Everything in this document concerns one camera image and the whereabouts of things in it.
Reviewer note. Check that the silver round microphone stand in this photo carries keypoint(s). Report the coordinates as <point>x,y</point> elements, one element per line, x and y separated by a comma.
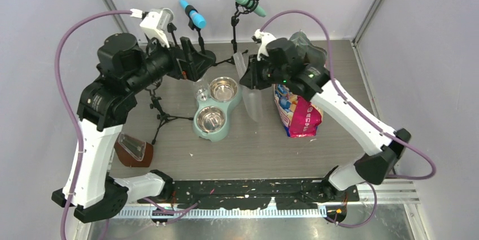
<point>170,27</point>

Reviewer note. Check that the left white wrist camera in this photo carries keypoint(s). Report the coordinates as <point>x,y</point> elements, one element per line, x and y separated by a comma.
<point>154,23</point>

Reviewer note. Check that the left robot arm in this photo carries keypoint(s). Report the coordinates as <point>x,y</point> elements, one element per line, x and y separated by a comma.
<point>125,70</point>

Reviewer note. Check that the green double pet bowl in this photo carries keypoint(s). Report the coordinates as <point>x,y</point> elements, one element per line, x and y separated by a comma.
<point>216,101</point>

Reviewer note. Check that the blue microphone on stand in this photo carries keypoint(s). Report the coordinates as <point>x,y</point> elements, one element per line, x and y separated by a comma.
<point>196,22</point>

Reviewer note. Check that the brown metronome box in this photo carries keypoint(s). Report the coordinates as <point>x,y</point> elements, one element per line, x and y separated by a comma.
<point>133,152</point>

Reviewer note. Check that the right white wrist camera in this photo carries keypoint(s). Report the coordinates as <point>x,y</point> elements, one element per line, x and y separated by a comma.
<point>262,39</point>

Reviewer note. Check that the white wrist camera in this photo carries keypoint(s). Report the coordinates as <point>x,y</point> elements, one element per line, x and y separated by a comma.
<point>262,39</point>
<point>154,23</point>

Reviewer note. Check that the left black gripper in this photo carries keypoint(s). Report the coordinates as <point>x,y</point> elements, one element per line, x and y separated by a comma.
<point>188,62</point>

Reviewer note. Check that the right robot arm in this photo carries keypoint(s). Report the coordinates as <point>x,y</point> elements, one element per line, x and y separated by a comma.
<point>301,68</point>

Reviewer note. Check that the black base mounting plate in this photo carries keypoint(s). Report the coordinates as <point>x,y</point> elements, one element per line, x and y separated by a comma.
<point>286,193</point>

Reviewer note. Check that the clear plastic scoop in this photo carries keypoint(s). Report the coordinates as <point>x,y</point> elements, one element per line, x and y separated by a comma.
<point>252,98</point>

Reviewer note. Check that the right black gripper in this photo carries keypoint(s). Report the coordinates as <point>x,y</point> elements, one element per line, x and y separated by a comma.
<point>251,79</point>

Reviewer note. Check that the yellow microphone on tripod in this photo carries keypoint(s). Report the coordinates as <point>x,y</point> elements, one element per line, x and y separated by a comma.
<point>162,116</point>

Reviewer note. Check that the colourful cat food bag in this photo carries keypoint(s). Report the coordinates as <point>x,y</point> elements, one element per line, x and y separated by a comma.
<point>299,117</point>

